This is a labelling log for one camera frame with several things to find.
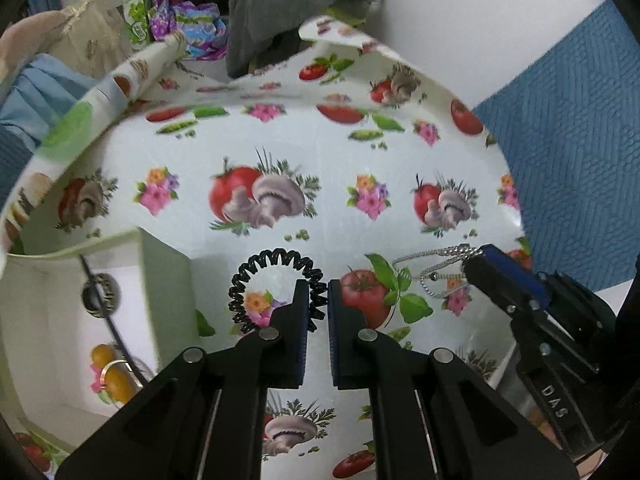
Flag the light blue cloth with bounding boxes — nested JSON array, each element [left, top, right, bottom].
[[0, 52, 98, 153]]

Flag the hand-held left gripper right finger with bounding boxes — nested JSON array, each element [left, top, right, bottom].
[[327, 279, 577, 480]]

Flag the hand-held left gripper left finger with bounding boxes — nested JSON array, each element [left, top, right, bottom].
[[55, 279, 310, 480]]

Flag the beige floral pillow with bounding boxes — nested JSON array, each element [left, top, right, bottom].
[[49, 0, 132, 80]]

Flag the pale green box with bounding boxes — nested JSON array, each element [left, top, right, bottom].
[[0, 227, 202, 458]]

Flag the vegetable print tablecloth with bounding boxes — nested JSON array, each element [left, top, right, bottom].
[[0, 12, 532, 480]]

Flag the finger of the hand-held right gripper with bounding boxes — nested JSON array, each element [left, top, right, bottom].
[[462, 256, 540, 318], [477, 243, 552, 307]]

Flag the green printed packet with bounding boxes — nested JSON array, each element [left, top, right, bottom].
[[122, 0, 157, 52]]

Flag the colourful plastic bags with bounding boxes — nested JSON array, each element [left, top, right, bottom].
[[150, 0, 232, 62]]

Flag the grey fleece clothing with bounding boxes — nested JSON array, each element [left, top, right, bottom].
[[226, 0, 389, 80]]

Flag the silver chain necklace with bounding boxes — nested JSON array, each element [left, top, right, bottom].
[[392, 243, 482, 302]]

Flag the striped fabric hair tie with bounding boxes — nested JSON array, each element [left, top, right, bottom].
[[81, 273, 122, 318]]

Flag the silver bangle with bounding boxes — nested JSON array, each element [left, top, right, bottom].
[[99, 359, 136, 392]]

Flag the black spiral hair tie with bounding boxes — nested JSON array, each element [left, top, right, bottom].
[[228, 248, 326, 334]]

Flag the blue textured mat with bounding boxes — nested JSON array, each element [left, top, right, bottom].
[[472, 0, 640, 292]]

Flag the thin black headband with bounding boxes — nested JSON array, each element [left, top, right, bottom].
[[79, 255, 151, 387]]

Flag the pink pillow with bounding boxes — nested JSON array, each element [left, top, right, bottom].
[[0, 9, 67, 88]]

